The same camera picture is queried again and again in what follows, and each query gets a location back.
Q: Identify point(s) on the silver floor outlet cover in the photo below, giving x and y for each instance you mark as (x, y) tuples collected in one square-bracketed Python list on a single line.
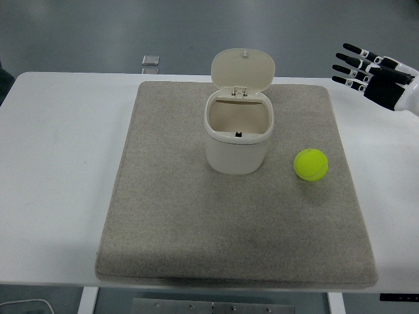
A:
[(150, 63)]

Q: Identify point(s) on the beige-grey felt mat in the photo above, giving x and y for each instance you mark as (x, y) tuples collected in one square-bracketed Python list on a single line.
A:
[(229, 216)]

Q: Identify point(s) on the cream bin with open lid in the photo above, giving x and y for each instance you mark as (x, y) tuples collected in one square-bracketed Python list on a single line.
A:
[(238, 131)]

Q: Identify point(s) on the white table leg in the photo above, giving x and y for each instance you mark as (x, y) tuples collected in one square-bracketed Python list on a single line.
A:
[(335, 303), (87, 300)]

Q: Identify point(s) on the dark green object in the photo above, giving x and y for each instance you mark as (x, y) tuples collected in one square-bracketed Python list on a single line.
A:
[(5, 78)]

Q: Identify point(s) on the black table control panel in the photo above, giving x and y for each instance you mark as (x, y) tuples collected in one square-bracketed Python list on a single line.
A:
[(399, 297)]

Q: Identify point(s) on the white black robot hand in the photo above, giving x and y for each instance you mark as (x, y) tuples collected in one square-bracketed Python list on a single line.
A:
[(383, 91)]

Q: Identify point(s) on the yellow-green tennis ball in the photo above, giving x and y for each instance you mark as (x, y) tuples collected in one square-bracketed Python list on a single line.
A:
[(311, 164)]

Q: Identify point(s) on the grey metal plate with screws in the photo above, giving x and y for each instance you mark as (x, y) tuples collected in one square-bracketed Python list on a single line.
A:
[(212, 305)]

